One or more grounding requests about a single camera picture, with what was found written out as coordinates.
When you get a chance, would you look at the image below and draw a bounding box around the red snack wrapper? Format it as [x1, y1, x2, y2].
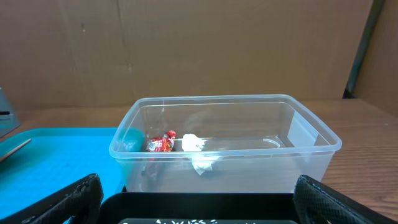
[141, 129, 177, 180]

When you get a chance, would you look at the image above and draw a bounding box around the pile of rice grains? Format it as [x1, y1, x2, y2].
[154, 219, 218, 224]

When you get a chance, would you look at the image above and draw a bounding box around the teal plastic tray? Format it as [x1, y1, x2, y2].
[0, 126, 146, 218]

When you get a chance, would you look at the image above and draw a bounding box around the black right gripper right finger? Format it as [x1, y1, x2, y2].
[294, 175, 397, 224]

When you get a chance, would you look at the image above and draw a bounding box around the grey dish rack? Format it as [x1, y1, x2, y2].
[0, 89, 20, 137]

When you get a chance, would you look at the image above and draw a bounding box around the wooden chopstick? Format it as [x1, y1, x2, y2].
[0, 139, 32, 162]

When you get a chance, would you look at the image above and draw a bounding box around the black waste tray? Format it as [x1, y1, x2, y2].
[97, 192, 300, 223]

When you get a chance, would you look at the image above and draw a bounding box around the clear plastic bin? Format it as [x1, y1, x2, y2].
[109, 94, 342, 193]

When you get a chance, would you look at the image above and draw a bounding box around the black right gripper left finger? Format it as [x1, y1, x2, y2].
[1, 174, 103, 224]

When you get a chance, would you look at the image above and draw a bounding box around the white tissue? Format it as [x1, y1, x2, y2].
[181, 134, 220, 175]

